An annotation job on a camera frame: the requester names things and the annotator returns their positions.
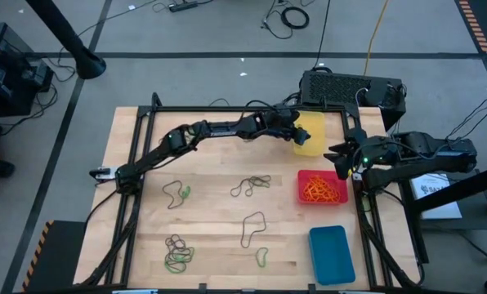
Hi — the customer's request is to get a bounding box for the black stand pole with base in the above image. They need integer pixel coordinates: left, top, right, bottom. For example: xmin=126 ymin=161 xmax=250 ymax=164
xmin=25 ymin=0 xmax=108 ymax=81

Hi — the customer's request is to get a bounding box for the blue plastic basket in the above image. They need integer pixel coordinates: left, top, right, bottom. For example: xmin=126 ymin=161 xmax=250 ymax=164
xmin=307 ymin=225 xmax=357 ymax=287

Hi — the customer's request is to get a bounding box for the black power strip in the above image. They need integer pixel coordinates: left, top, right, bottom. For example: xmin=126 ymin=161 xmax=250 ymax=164
xmin=168 ymin=0 xmax=200 ymax=14

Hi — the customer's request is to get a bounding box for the heap of orange rubber bands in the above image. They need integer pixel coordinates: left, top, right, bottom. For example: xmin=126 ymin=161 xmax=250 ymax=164
xmin=301 ymin=175 xmax=342 ymax=203

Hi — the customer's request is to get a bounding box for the coiled black cable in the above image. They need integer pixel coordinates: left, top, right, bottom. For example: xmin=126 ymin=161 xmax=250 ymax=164
xmin=279 ymin=5 xmax=311 ymax=31

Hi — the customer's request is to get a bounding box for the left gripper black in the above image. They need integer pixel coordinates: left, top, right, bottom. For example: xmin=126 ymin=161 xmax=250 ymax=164
xmin=264 ymin=109 xmax=313 ymax=148

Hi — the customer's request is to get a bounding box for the black hanging cable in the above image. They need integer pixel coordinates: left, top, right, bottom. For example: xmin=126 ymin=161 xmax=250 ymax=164
xmin=311 ymin=0 xmax=333 ymax=69

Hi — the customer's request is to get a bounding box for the black floor cable bundle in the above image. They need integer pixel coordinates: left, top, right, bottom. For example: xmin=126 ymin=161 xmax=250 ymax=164
xmin=443 ymin=93 xmax=487 ymax=142

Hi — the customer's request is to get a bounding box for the black computer case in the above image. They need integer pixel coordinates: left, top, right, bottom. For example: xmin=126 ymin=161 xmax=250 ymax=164
xmin=299 ymin=69 xmax=409 ymax=133

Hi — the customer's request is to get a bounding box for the black rubber band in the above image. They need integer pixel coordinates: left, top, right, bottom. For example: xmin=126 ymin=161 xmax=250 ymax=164
xmin=230 ymin=178 xmax=256 ymax=198
xmin=164 ymin=234 xmax=186 ymax=252
xmin=165 ymin=242 xmax=193 ymax=263
xmin=162 ymin=180 xmax=186 ymax=211
xmin=239 ymin=211 xmax=268 ymax=249
xmin=246 ymin=175 xmax=272 ymax=189

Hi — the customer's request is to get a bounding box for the yellow plastic basket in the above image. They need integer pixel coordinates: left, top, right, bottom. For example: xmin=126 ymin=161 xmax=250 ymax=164
xmin=293 ymin=110 xmax=327 ymax=158

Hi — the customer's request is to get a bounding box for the black equipment cart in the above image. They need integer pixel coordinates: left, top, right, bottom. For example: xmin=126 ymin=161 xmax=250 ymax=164
xmin=0 ymin=21 xmax=56 ymax=118

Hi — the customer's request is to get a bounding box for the red plastic basket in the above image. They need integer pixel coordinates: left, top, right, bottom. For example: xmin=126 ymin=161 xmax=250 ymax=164
xmin=296 ymin=169 xmax=350 ymax=207

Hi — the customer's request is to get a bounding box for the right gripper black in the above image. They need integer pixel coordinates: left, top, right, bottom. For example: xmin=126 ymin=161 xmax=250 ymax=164
xmin=324 ymin=137 xmax=396 ymax=181

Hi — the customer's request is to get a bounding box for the black diagonal beam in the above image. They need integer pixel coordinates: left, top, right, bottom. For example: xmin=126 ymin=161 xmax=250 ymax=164
xmin=410 ymin=162 xmax=487 ymax=216

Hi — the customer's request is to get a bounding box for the white paper sheet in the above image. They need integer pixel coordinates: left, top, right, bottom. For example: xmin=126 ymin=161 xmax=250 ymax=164
xmin=409 ymin=172 xmax=464 ymax=221

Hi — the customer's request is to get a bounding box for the yellow hanging cable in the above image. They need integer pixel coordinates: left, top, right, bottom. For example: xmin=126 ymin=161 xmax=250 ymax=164
xmin=363 ymin=0 xmax=391 ymax=77

